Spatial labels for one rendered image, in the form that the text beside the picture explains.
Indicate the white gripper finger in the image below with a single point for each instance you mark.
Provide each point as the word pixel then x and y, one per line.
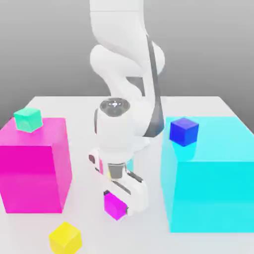
pixel 106 192
pixel 127 211

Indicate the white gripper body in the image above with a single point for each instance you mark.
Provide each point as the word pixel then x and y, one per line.
pixel 138 194

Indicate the small magenta cube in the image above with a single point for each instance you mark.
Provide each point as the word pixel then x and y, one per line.
pixel 114 206

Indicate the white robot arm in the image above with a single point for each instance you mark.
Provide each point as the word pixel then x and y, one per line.
pixel 119 59

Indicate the small yellow cube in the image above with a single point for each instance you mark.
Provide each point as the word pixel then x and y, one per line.
pixel 65 239

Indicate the small blue cube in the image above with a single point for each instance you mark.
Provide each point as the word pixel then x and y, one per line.
pixel 183 132

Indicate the small green cube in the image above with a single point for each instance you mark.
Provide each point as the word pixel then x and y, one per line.
pixel 27 120

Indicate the large cyan box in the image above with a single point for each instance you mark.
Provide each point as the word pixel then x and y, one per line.
pixel 214 188

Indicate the large magenta box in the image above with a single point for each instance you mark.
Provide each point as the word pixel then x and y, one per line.
pixel 29 174

